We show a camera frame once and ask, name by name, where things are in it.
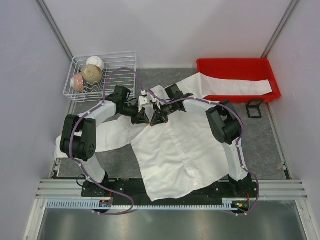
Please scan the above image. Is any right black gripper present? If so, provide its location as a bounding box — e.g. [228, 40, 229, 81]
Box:
[150, 99, 176, 126]

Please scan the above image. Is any white button shirt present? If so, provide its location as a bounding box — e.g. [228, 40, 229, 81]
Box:
[54, 73, 272, 201]

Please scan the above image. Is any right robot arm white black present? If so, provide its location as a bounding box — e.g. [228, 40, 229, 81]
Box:
[147, 84, 252, 197]

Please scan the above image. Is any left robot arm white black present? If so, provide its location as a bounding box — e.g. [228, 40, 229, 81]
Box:
[59, 85, 150, 197]

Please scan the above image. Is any black brooch box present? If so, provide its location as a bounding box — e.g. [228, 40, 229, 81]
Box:
[246, 99, 264, 119]

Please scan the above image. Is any beige ceramic bowl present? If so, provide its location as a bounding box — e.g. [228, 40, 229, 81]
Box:
[81, 64, 103, 85]

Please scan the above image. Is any red plastic bin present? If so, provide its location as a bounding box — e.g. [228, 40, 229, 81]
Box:
[196, 58, 281, 103]

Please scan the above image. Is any white wire dish rack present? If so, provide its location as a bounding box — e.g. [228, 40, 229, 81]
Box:
[63, 51, 137, 103]

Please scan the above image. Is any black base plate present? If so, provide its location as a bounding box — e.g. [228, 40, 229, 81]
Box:
[81, 177, 260, 210]

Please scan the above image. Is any light blue cable duct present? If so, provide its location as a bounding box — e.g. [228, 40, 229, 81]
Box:
[46, 198, 251, 210]

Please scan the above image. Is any aluminium frame rail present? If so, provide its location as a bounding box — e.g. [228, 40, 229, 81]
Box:
[36, 179, 308, 201]

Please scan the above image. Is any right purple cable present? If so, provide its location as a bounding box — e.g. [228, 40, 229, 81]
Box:
[147, 89, 261, 216]

